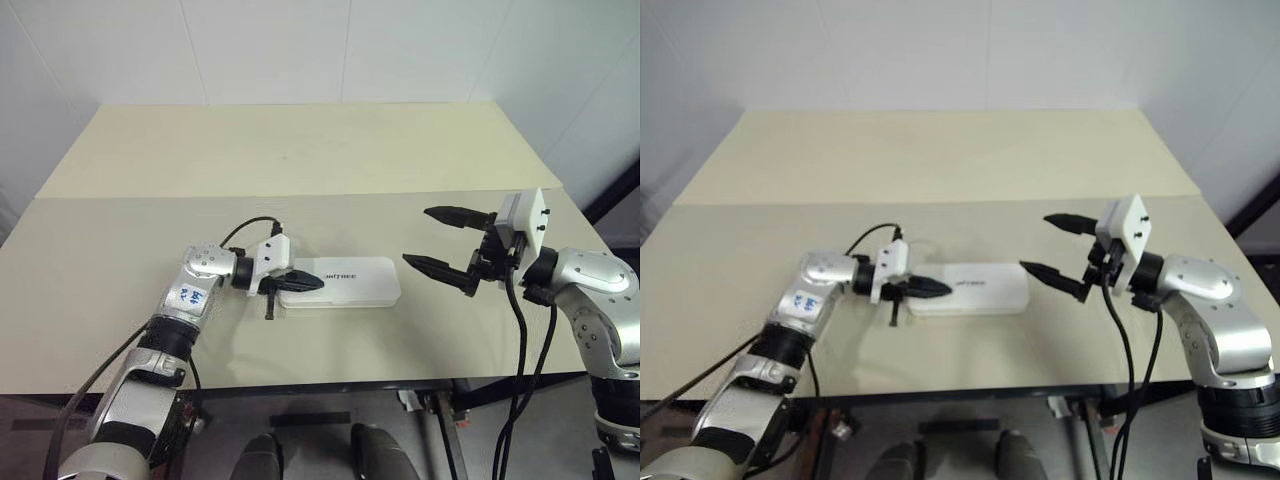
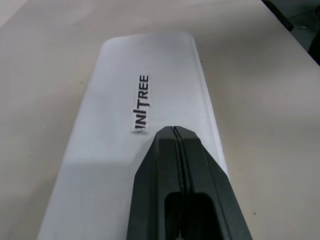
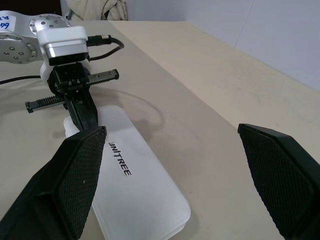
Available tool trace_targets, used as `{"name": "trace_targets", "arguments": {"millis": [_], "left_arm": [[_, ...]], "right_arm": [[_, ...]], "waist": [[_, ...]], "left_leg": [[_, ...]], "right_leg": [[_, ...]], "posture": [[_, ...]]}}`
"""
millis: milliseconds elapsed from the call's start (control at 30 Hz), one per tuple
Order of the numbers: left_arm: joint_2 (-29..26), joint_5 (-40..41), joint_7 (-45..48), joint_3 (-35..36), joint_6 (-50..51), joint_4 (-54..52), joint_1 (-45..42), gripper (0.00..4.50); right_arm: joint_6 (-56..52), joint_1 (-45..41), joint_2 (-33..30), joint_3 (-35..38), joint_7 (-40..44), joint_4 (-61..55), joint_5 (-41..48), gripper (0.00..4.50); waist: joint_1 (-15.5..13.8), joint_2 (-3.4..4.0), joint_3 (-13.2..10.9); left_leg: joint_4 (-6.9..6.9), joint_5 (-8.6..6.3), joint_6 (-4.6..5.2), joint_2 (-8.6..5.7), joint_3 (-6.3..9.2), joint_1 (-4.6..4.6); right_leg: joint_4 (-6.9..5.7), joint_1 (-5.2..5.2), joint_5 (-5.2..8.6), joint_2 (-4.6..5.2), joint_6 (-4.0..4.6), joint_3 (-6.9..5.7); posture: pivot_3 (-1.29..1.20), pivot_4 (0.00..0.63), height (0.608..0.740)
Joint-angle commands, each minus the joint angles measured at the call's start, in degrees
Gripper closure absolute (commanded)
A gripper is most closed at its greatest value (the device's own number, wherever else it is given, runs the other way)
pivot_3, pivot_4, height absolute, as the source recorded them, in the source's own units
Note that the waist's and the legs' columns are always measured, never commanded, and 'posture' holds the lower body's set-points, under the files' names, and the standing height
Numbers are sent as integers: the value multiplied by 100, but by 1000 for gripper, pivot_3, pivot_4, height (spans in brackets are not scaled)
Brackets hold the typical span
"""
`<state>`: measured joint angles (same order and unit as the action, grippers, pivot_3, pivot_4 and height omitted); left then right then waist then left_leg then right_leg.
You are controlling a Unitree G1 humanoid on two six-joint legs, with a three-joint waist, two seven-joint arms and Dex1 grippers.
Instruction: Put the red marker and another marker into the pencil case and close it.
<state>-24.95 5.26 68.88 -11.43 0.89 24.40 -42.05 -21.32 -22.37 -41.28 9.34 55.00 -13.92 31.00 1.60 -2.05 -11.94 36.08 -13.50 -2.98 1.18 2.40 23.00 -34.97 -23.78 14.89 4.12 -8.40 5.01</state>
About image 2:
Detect white case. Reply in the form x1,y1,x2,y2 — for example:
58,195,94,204
37,31,230,240

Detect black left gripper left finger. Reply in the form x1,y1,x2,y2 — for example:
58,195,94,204
126,126,186,240

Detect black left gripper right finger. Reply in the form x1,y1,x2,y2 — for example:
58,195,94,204
174,126,254,240

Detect black slanted bar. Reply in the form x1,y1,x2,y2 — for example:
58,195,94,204
261,0,294,32

